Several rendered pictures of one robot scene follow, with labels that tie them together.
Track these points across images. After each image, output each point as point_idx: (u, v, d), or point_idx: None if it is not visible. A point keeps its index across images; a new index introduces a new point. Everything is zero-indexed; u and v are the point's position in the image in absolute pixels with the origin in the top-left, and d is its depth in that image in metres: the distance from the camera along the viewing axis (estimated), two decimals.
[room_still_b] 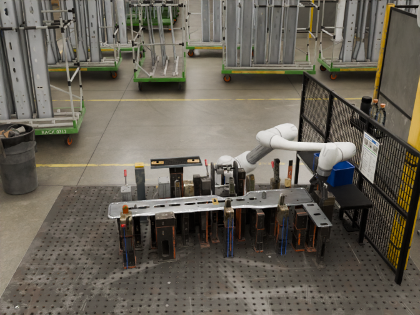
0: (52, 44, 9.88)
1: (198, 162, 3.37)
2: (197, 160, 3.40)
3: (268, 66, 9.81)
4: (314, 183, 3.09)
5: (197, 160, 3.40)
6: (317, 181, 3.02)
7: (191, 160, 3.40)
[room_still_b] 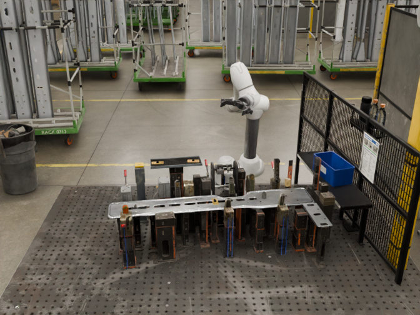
0: (52, 44, 9.88)
1: (198, 162, 3.37)
2: (197, 160, 3.40)
3: (268, 66, 9.81)
4: (227, 102, 2.72)
5: (197, 160, 3.40)
6: (238, 102, 2.75)
7: (191, 160, 3.40)
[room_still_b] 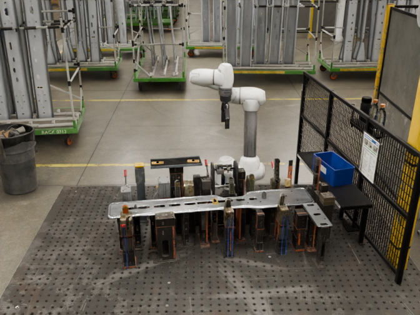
0: (52, 44, 9.88)
1: (198, 162, 3.37)
2: (197, 160, 3.40)
3: (268, 66, 9.81)
4: None
5: (197, 160, 3.40)
6: None
7: (191, 160, 3.40)
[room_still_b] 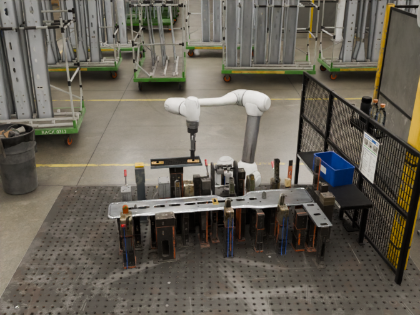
0: (52, 44, 9.88)
1: (198, 162, 3.37)
2: (197, 160, 3.40)
3: (268, 66, 9.81)
4: None
5: (197, 160, 3.40)
6: (194, 137, 3.30)
7: (191, 160, 3.40)
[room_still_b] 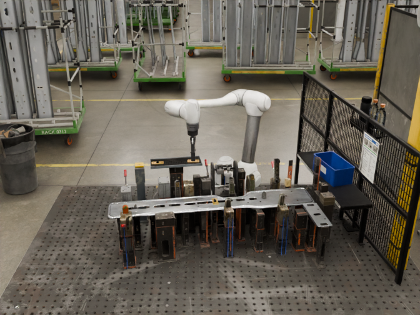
0: (52, 44, 9.88)
1: (198, 162, 3.37)
2: (197, 160, 3.40)
3: (268, 66, 9.81)
4: None
5: (197, 160, 3.40)
6: (194, 140, 3.31)
7: (191, 160, 3.40)
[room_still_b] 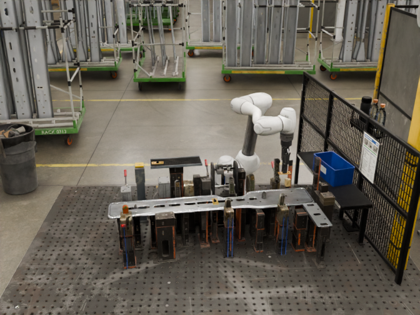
0: (52, 44, 9.88)
1: (290, 174, 3.15)
2: (288, 171, 3.18)
3: (268, 66, 9.81)
4: None
5: (287, 172, 3.18)
6: None
7: (282, 172, 3.17)
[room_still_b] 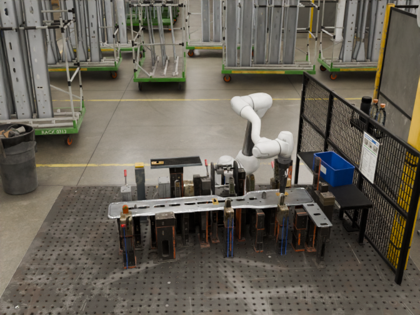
0: (52, 44, 9.88)
1: (287, 194, 3.23)
2: (285, 192, 3.25)
3: (268, 66, 9.81)
4: (283, 181, 3.18)
5: (285, 192, 3.25)
6: None
7: (279, 193, 3.24)
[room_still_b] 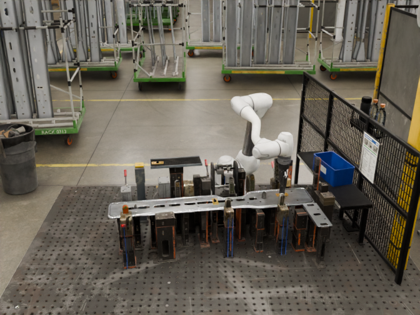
0: (52, 44, 9.88)
1: (287, 195, 3.23)
2: (285, 193, 3.25)
3: (268, 66, 9.81)
4: (283, 182, 3.19)
5: (285, 193, 3.25)
6: None
7: (279, 194, 3.24)
